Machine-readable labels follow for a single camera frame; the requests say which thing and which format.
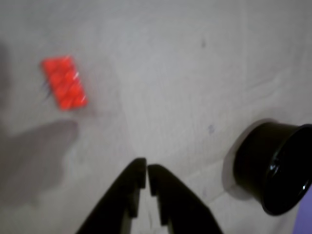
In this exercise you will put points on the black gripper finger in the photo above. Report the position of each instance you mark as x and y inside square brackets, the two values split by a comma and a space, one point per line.
[180, 204]
[122, 195]

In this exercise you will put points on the red lego block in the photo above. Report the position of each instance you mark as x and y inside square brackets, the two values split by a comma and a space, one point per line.
[65, 84]

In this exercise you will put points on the black round plastic bowl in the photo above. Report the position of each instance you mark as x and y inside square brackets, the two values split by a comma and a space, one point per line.
[268, 165]

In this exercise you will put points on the brown cardboard sheet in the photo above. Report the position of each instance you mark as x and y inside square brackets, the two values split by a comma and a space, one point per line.
[170, 73]

